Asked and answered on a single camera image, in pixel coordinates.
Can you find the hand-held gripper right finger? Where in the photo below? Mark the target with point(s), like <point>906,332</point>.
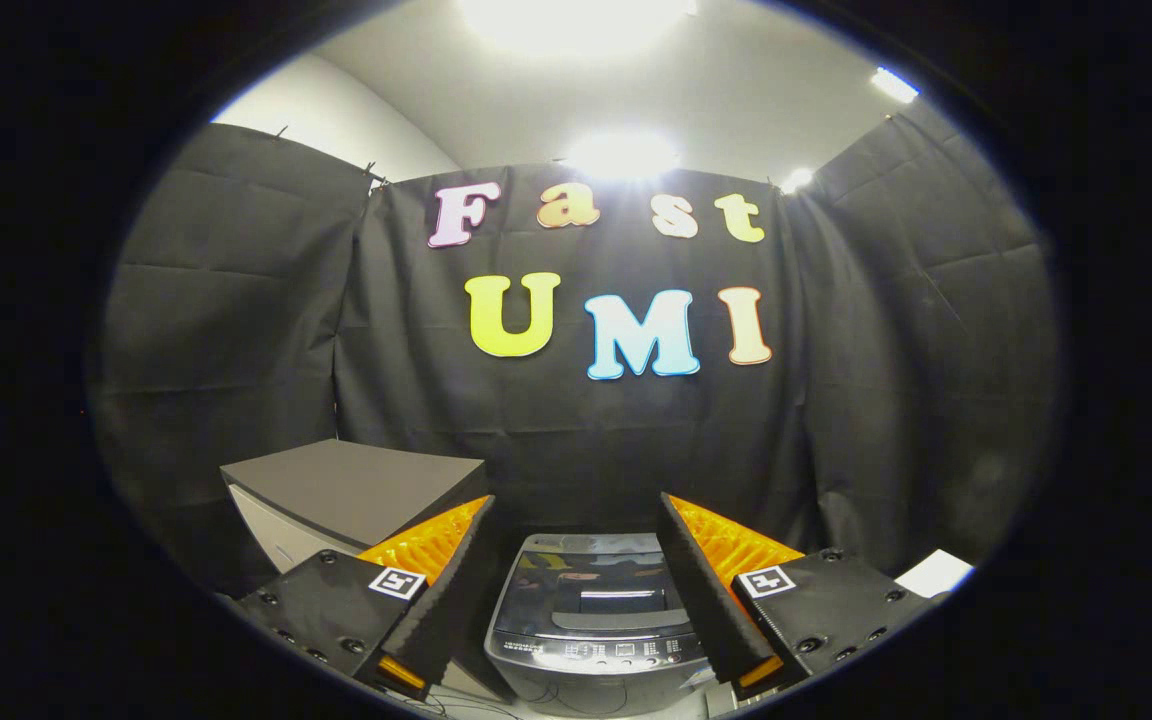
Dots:
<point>706,600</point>

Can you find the oval ceiling light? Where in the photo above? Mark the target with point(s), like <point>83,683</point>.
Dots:
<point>623,158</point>

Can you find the white paper sheet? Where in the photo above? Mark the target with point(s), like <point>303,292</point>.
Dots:
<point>936,573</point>

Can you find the grey washing machine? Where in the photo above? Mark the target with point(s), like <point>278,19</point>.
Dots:
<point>596,685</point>

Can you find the small ceiling light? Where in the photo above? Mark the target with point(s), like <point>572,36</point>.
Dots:
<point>797,180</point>

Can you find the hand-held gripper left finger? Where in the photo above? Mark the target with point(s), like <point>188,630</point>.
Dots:
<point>451,600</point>

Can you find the rectangular ceiling light panel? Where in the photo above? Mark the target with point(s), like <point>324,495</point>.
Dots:
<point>894,85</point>

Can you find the grey cabinet with dark top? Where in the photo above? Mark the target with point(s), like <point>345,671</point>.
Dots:
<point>356,485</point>

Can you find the dark washing machine lid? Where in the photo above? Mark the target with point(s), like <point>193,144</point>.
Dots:
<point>586,590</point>

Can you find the large round ceiling light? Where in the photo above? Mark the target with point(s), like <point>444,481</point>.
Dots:
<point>576,20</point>

